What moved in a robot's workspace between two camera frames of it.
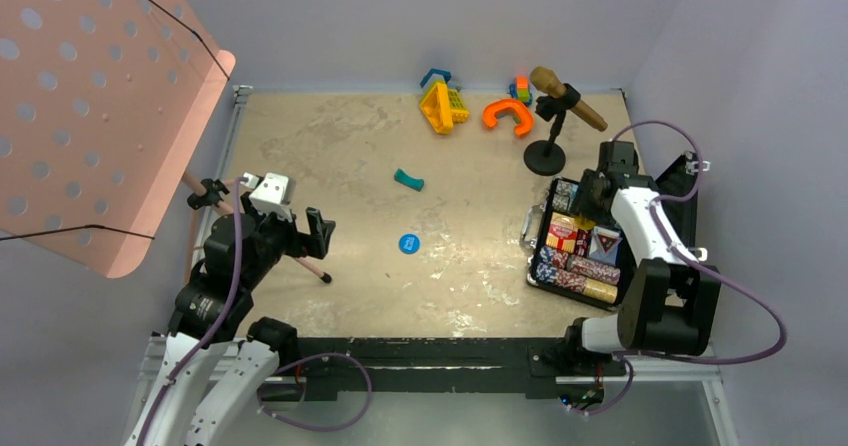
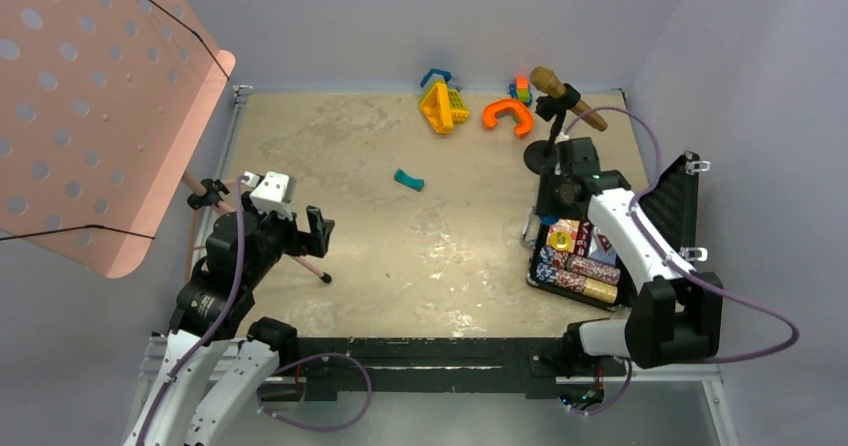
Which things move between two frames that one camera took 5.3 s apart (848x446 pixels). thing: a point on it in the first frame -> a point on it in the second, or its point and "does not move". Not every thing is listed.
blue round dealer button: [409, 243] -> [549, 219]
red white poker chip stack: [580, 268] does not move
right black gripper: [588, 180] -> [545, 204]
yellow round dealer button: [584, 224] -> [561, 240]
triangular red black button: [606, 242] does not move
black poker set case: [572, 256] does not move
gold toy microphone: [544, 79] does not move
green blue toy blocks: [520, 90] does not move
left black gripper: [313, 243] does not move
